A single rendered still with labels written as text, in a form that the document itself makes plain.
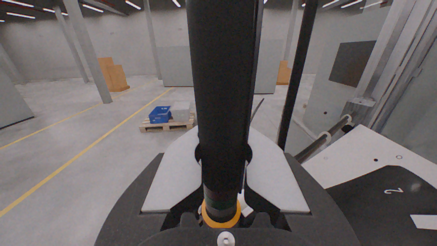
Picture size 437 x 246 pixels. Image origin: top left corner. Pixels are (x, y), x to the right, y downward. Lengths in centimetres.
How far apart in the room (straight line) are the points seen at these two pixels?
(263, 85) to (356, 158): 551
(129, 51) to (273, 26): 1191
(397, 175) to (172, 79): 756
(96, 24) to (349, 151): 1598
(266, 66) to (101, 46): 1370
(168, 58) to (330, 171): 739
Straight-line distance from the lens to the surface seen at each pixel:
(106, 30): 1543
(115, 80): 832
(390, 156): 52
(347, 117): 54
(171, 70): 753
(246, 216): 20
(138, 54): 1403
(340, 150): 55
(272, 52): 586
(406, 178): 30
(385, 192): 28
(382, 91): 75
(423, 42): 86
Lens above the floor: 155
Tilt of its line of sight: 28 degrees down
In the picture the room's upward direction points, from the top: 1 degrees counter-clockwise
